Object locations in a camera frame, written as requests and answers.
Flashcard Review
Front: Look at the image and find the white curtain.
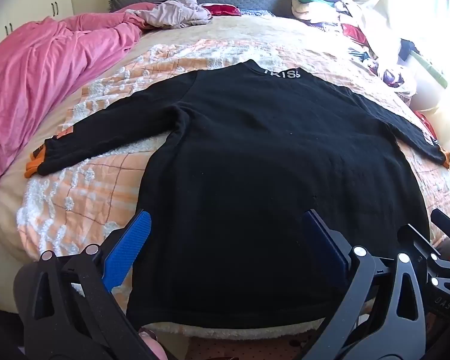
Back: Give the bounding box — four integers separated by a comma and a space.
341, 0, 450, 83

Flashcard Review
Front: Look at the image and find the mauve crumpled garment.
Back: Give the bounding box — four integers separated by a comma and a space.
135, 0, 213, 29

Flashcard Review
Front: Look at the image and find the orange checked fleece blanket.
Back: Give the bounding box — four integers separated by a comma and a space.
17, 37, 450, 340

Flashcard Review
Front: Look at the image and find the bed with beige sheet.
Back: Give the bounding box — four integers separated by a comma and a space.
0, 7, 450, 346

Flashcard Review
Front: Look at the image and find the black sweater with orange cuffs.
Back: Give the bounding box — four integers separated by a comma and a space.
24, 59, 450, 331

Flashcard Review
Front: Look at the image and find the red shiny cloth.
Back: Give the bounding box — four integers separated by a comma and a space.
200, 3, 242, 16

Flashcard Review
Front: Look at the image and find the red plastic bag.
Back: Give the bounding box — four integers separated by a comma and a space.
412, 110, 436, 133

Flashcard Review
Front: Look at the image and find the pink duvet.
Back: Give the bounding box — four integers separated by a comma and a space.
0, 2, 147, 267

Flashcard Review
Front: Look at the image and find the pile of mixed clothes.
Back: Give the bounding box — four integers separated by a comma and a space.
290, 0, 379, 72

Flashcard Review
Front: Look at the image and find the dark garment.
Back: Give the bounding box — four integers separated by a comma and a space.
397, 39, 422, 63

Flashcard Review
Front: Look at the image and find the cream wardrobe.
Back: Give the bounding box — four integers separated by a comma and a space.
0, 0, 74, 58

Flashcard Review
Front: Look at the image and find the white bag of clothes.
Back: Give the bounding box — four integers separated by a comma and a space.
360, 58, 417, 102

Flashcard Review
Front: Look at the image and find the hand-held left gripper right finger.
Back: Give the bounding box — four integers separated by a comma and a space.
302, 208, 428, 360

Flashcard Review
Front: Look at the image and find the blue patterned cloth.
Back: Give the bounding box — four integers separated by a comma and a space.
241, 8, 277, 18

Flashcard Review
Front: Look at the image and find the person's left hand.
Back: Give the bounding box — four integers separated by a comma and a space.
138, 326, 170, 360

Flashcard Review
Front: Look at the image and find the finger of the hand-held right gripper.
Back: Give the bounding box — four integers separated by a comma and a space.
430, 207, 450, 241
398, 223, 442, 271

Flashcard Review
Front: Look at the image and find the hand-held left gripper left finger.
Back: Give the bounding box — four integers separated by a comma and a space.
30, 210, 162, 360

